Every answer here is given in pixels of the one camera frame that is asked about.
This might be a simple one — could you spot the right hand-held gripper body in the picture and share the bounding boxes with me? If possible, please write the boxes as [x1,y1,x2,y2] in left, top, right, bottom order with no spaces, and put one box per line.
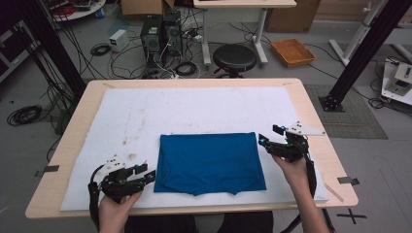
[271,120,326,163]

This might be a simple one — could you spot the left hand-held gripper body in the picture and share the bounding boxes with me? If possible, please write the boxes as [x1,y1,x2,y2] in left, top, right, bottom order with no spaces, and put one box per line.
[96,154,144,203]

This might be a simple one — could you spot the blue t-shirt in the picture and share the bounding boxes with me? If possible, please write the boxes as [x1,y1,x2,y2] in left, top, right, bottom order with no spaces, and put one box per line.
[154,131,267,196]

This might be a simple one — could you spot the person's right hand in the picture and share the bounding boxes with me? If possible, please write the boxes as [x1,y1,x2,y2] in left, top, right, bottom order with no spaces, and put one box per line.
[271,154,310,192]

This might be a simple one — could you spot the person's left hand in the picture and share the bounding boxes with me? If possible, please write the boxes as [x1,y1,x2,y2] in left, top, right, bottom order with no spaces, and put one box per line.
[98,191,143,227]

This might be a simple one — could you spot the person's dark pants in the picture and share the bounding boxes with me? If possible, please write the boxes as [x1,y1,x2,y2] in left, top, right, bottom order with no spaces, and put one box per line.
[124,212,275,233]

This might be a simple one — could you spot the thin wooden stick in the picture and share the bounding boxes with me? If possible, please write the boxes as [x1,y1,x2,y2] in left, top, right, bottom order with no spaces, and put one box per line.
[325,183,345,203]

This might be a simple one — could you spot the grey tape strip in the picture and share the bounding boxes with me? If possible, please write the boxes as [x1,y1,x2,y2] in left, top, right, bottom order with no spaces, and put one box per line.
[337,176,361,186]
[34,164,60,178]

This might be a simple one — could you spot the grey floor mat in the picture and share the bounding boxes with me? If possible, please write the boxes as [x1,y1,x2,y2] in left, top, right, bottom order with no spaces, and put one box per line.
[304,84,389,140]

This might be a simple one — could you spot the orange basket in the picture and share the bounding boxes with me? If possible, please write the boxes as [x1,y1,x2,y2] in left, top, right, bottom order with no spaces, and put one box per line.
[270,38,317,68]

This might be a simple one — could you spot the white felt mat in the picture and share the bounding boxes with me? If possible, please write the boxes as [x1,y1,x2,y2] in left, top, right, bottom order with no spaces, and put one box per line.
[59,85,329,212]

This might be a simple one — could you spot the black round stool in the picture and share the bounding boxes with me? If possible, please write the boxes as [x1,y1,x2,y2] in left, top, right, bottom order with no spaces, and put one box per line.
[212,43,258,80]

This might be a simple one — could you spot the black tape cross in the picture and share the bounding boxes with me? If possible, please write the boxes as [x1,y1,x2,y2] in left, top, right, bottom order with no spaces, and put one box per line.
[336,208,368,225]

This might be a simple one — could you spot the large cardboard box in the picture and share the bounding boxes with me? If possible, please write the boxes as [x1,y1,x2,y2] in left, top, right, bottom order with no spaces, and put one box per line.
[265,0,322,33]

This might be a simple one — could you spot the black metal stand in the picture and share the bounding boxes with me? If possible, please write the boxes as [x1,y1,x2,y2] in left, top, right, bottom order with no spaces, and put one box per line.
[13,0,86,98]
[319,0,412,113]

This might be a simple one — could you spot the white metal stand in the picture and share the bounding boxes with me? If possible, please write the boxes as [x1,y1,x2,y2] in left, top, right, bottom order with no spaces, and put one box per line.
[328,0,387,67]

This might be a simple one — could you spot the white device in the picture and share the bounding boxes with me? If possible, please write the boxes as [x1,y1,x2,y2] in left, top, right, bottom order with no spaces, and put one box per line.
[380,57,412,106]

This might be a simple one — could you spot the white desk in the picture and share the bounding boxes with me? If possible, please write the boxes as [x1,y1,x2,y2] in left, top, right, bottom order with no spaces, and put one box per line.
[192,0,297,67]

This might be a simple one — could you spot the black computer tower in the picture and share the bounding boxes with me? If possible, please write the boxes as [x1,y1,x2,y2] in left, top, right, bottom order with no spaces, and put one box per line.
[140,15,164,67]
[161,11,184,57]

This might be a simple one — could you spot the white power supply box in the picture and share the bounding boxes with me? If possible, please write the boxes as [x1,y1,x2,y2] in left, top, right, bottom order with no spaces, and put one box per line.
[109,28,130,52]

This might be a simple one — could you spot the round white table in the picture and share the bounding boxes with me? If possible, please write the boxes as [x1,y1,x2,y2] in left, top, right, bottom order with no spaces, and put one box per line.
[42,0,107,22]

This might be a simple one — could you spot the grey rack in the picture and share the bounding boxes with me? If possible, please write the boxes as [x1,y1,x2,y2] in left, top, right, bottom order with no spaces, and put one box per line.
[0,18,42,83]

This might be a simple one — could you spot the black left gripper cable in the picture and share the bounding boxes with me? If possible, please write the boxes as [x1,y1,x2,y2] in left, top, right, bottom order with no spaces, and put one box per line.
[87,164,105,232]

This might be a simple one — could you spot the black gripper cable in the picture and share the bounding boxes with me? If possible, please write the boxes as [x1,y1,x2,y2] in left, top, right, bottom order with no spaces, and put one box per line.
[87,164,105,232]
[304,145,319,198]

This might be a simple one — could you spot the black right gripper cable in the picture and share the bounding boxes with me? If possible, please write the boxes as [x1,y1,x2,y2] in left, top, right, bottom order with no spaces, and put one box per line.
[304,145,319,198]

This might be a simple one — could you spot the black coiled cable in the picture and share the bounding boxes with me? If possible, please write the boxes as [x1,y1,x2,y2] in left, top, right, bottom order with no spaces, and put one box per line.
[89,43,112,57]
[174,61,198,77]
[7,105,44,126]

